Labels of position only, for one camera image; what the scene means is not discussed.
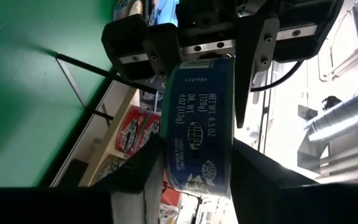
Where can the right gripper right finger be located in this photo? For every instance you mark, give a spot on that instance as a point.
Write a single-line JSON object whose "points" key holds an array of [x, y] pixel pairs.
{"points": [[291, 202]]}

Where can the wooden shelf black metal frame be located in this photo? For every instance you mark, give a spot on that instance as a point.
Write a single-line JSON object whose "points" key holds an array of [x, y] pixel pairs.
{"points": [[104, 149]]}

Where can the green table mat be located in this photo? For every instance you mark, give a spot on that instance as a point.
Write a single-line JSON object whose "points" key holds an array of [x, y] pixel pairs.
{"points": [[26, 93]]}

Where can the black ceiling spotlight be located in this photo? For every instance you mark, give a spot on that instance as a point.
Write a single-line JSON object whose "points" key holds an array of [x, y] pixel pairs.
{"points": [[331, 102]]}

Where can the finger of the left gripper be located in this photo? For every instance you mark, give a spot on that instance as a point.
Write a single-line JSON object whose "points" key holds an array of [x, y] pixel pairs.
{"points": [[165, 46], [253, 40]]}

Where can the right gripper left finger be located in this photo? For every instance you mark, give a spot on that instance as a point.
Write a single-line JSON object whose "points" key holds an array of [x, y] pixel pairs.
{"points": [[73, 205]]}

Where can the silver lid blue label can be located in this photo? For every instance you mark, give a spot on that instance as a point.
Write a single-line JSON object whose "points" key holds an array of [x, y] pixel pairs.
{"points": [[197, 124]]}

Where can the silver ceiling duct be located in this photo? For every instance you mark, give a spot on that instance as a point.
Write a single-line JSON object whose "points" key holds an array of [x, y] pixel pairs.
{"points": [[346, 115]]}

